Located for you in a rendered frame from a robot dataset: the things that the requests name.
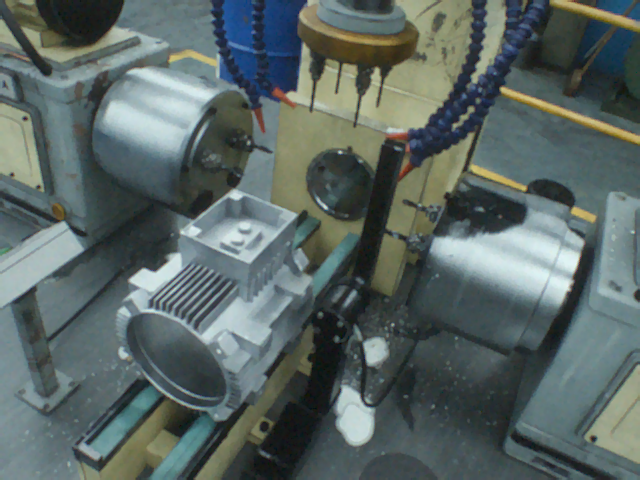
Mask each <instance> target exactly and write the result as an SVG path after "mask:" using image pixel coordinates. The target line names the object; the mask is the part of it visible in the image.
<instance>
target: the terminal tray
mask: <svg viewBox="0 0 640 480"><path fill-rule="evenodd" d="M234 194H239V195H240V196H239V197H234V196H233V195H234ZM283 214H288V215H289V217H287V218H285V217H283V216H282V215H283ZM297 216H298V215H297V214H295V213H292V212H290V211H287V210H285V209H282V208H280V207H277V206H275V205H272V204H270V203H267V202H265V201H262V200H260V199H257V198H255V197H252V196H250V195H247V194H245V193H242V192H240V191H237V190H235V189H233V190H232V191H231V192H230V193H228V194H227V195H226V196H225V197H223V198H222V199H221V200H220V201H218V202H217V203H216V204H215V205H213V206H212V207H211V208H210V209H208V210H207V211H206V212H205V213H203V214H202V215H201V216H200V217H198V218H197V219H196V220H195V221H193V222H192V223H191V224H190V225H188V226H187V227H186V228H185V229H183V230H182V231H181V232H180V257H181V269H182V268H183V267H184V266H186V265H187V264H188V263H190V267H191V266H192V265H194V264H196V269H197V268H198V267H199V266H200V265H202V271H203V270H204V269H205V268H206V267H208V274H209V273H210V272H211V271H212V270H214V277H215V276H216V275H217V274H218V273H220V281H221V280H222V279H223V278H224V277H225V276H226V278H227V284H228V283H229V282H230V281H231V280H232V281H233V289H234V288H235V287H236V286H237V285H239V297H241V299H242V300H243V301H244V302H245V303H246V304H247V303H248V302H250V303H253V302H254V296H255V297H258V296H259V290H260V291H262V292H263V291H264V285H266V286H268V285H269V279H270V280H271V281H273V278H274V274H275V275H278V271H279V270H282V269H283V264H284V265H287V260H288V256H290V255H291V254H292V251H293V244H294V238H295V231H296V224H297ZM191 229H196V230H197V232H196V233H191V232H190V230H191ZM244 252H249V253H250V256H244V255H243V253H244Z"/></svg>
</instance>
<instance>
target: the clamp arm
mask: <svg viewBox="0 0 640 480"><path fill-rule="evenodd" d="M406 148H407V144H405V143H402V142H400V141H397V140H394V139H391V138H388V137H387V138H385V139H384V140H383V141H382V143H381V146H380V151H379V155H378V160H377V164H376V169H375V173H374V178H373V182H372V186H371V191H370V195H369V200H368V204H367V209H366V213H365V218H364V222H363V226H362V231H361V235H360V240H359V244H358V249H357V253H356V257H355V262H354V266H353V271H352V275H351V278H353V279H356V280H358V281H359V280H360V279H361V280H362V281H361V283H362V284H363V285H364V284H365V287H366V288H367V290H368V291H369V290H370V287H371V284H372V280H373V276H374V272H375V268H376V264H377V260H378V257H379V253H380V249H381V245H382V241H383V237H384V233H385V229H386V226H387V222H388V218H389V214H390V210H391V206H392V202H393V198H394V195H395V191H396V187H397V183H398V179H399V175H400V171H401V167H402V163H403V159H404V156H405V152H406Z"/></svg>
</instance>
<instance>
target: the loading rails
mask: <svg viewBox="0 0 640 480"><path fill-rule="evenodd" d="M307 216H308V211H307V210H305V209H304V210H303V211H302V212H301V213H300V214H299V215H298V216H297V224H296V231H295V238H294V244H293V251H295V250H298V249H301V251H302V252H303V254H304V255H305V257H306V258H307V260H308V261H309V264H308V265H307V266H306V268H305V269H304V270H303V271H302V272H303V274H305V275H307V276H309V277H311V278H313V281H312V282H311V283H313V284H314V287H313V289H315V291H314V293H313V294H315V296H314V298H313V299H315V300H314V302H313V306H312V309H311V311H310V313H309V314H308V316H307V317H306V318H305V320H304V321H303V322H302V324H301V325H300V326H299V328H301V329H303V331H302V337H301V343H300V344H299V346H298V347H297V348H296V350H295V351H294V352H293V354H292V355H288V354H286V353H284V352H282V353H281V354H280V356H279V357H278V358H277V360H276V361H275V362H274V364H273V365H272V366H271V368H270V369H269V370H268V372H267V373H266V374H265V376H266V377H267V384H266V391H265V393H264V394H263V395H262V397H261V398H260V399H259V401H258V402H257V404H256V405H255V406H252V405H250V404H249V403H247V402H245V401H243V402H242V403H241V405H240V406H239V407H238V409H237V410H236V411H233V412H232V414H231V415H230V416H229V418H228V419H227V420H222V421H214V419H213V418H212V417H211V416H210V414H209V413H208V412H207V410H206V411H205V412H204V413H203V415H202V416H199V417H198V418H197V419H196V420H195V422H194V423H193V424H192V425H191V427H190V428H189V429H188V430H187V432H186V433H185V434H184V435H183V436H182V438H180V437H178V436H176V435H174V434H173V433H174V432H175V431H176V430H177V428H178V427H179V426H180V425H181V424H182V422H183V421H184V420H185V419H186V418H187V416H188V415H189V414H190V413H191V412H192V411H191V412H190V413H189V412H188V406H187V408H186V409H185V410H183V407H182V404H181V405H180V406H179V407H177V401H175V403H174V404H172V401H171V398H170V399H169V400H166V395H165V394H164V395H163V396H161V393H160V390H158V391H157V392H155V387H154V385H153V384H152V383H151V382H150V381H149V380H148V379H143V380H139V378H137V379H136V380H135V381H134V382H133V383H132V384H131V385H130V386H129V387H128V388H127V389H126V390H125V391H124V392H123V393H122V394H121V395H120V396H119V397H118V398H117V399H116V400H115V401H114V402H113V403H112V404H111V405H110V406H109V407H108V408H107V409H106V410H105V411H104V412H103V413H102V414H101V415H100V416H99V417H98V418H97V420H96V421H95V422H94V423H93V424H92V425H91V426H90V427H89V428H88V429H87V430H86V431H85V432H84V433H83V434H82V435H81V436H80V437H79V438H78V439H77V440H76V441H75V442H74V443H73V444H72V445H71V446H72V449H73V453H74V457H75V460H76V463H77V467H78V471H79V474H80V478H81V480H135V479H136V478H137V476H138V475H139V474H140V473H141V472H142V470H143V469H144V468H145V467H146V466H147V464H148V465H149V466H151V467H153V468H154V469H156V470H155V471H154V472H153V473H152V475H151V476H150V477H149V478H148V479H147V480H220V479H221V477H222V476H223V475H224V473H225V472H226V470H227V469H228V467H229V466H230V465H231V463H232V462H233V460H234V459H235V457H236V456H237V455H238V453H239V452H240V450H241V449H242V447H243V446H244V445H245V443H246V442H247V440H249V441H251V442H253V443H254V444H256V445H258V446H259V444H260V443H261V441H262V440H263V438H264V437H265V435H266V434H267V432H268V431H269V430H270V428H271V427H272V425H273V424H274V421H272V420H270V419H268V418H267V417H265V415H266V413H267V412H268V410H269V409H270V407H271V406H272V405H273V403H274V402H275V400H276V399H277V397H278V396H279V395H280V393H281V392H282V390H283V389H284V387H285V386H286V384H287V383H288V382H289V380H290V379H291V377H292V376H293V374H294V373H295V372H296V370H298V371H300V372H302V373H304V374H306V375H308V376H310V371H311V366H312V360H313V355H314V351H312V350H311V349H312V347H313V346H314V344H313V343H312V339H313V334H314V330H315V329H314V328H313V326H312V323H311V314H312V312H313V311H314V310H315V308H316V307H317V306H318V304H320V303H321V302H323V301H324V299H325V298H326V297H327V295H328V294H329V290H330V288H331V287H332V286H333V284H334V283H335V282H336V281H337V280H338V279H340V278H343V277H349V278H351V275H352V271H353V266H354V262H355V257H356V253H357V249H358V244H359V240H360V236H358V235H356V234H353V233H351V232H348V233H347V235H346V236H345V237H344V238H343V240H342V241H341V242H340V243H339V244H338V246H337V247H336V248H335V249H334V251H333V252H332V253H331V254H330V256H329V257H328V258H327V259H326V260H325V262H324V263H323V264H322V265H321V267H320V268H319V269H318V270H317V272H316V273H315V274H314V275H313V276H312V275H309V274H307V272H308V271H309V270H310V269H311V268H312V266H313V265H314V261H315V255H316V249H317V244H318V238H319V232H320V226H321V220H318V219H316V218H313V217H311V216H308V217H307ZM293 251H292V252H293Z"/></svg>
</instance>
